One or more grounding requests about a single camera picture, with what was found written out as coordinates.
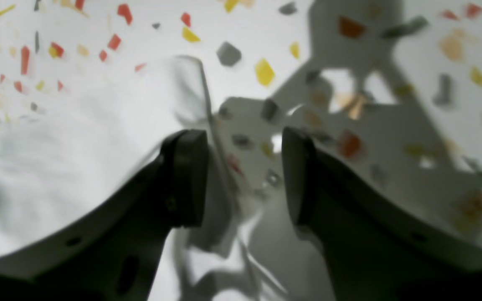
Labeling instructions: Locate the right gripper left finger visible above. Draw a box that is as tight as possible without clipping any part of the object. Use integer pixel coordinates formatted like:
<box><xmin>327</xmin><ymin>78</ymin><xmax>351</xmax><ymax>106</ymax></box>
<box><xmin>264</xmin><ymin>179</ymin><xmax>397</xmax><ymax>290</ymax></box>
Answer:
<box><xmin>0</xmin><ymin>129</ymin><xmax>209</xmax><ymax>301</ymax></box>

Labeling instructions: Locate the white T-shirt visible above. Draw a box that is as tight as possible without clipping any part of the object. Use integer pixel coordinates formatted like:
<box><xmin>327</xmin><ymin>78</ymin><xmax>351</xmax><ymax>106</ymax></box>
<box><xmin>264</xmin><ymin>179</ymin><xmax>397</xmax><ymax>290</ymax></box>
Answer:
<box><xmin>0</xmin><ymin>54</ymin><xmax>292</xmax><ymax>301</ymax></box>

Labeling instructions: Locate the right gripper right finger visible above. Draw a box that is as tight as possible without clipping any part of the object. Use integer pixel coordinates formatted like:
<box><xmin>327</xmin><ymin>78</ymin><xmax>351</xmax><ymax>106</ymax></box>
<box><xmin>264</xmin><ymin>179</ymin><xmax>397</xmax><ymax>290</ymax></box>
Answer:
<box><xmin>282</xmin><ymin>127</ymin><xmax>482</xmax><ymax>301</ymax></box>

